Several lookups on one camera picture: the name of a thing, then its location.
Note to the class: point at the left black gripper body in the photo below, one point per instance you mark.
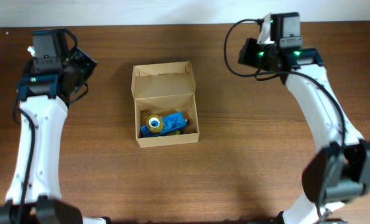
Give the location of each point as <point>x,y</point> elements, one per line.
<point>81,64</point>

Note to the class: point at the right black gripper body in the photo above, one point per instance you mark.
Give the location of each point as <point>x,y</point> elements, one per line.
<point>257,55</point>

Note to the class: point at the cardboard box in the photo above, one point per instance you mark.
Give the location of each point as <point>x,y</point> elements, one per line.
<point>164,89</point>

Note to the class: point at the yellow tape roll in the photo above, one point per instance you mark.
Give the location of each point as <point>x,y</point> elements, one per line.
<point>154,123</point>

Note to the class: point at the blue magnetic whiteboard duster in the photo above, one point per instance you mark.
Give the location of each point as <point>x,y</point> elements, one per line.
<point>172,122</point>

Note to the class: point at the yellow highlighter with dark cap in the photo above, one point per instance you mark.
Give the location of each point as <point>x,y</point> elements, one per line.
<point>177,132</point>

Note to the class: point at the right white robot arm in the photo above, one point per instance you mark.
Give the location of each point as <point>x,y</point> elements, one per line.
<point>340,170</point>

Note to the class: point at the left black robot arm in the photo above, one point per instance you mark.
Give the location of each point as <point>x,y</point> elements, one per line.
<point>51,81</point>

